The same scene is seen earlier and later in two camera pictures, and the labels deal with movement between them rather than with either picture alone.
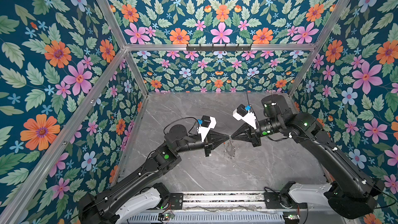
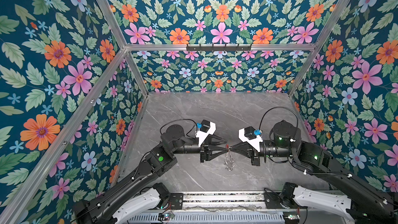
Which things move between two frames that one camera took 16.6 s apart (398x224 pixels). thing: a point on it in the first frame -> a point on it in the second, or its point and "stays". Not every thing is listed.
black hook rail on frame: (218, 48) stays
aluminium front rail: (237, 200) stays
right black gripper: (250, 131) -> (253, 154)
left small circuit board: (162, 216) stays
